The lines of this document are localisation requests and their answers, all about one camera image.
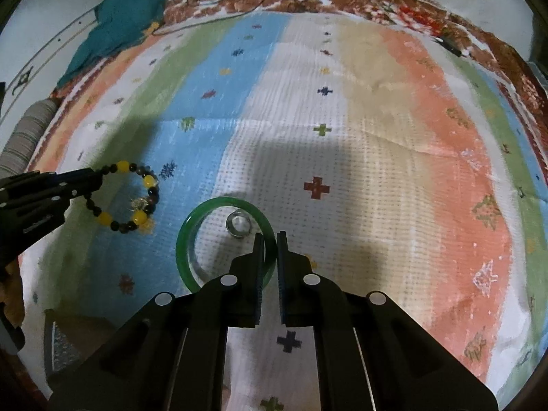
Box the grey rolled cloth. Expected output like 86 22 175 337
0 99 59 177

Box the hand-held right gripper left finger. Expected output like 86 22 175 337
47 231 267 411

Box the black charger cable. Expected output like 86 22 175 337
151 0 284 37

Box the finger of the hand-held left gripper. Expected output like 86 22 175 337
0 177 104 223
0 167 104 198

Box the teal cloth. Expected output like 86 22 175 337
57 0 170 89

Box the small dark object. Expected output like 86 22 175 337
437 36 466 59

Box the green bangle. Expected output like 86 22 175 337
175 196 277 297

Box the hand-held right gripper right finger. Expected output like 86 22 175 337
276 230 500 411

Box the silver ring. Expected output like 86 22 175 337
225 211 252 238

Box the striped woven blanket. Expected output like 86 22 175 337
17 9 548 411

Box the person's left hand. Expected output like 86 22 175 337
0 261 25 340

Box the yellow and black bead bracelet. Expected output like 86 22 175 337
85 160 160 232

